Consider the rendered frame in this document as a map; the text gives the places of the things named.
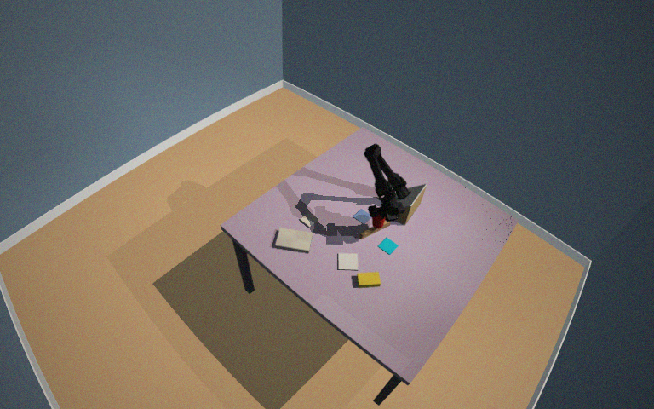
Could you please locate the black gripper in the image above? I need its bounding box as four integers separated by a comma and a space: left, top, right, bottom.
368, 202, 404, 220

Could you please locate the white square tile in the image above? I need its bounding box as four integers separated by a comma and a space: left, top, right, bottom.
338, 253, 359, 271

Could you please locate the red cup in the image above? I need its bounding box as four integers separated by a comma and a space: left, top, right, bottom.
372, 213, 385, 229

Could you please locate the small beige flat square tile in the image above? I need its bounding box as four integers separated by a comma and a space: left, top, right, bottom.
300, 212, 319, 228

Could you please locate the brown flat bar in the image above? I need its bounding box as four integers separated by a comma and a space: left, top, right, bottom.
360, 221, 391, 239

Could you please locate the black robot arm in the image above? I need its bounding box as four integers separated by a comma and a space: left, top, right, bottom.
364, 143, 411, 222

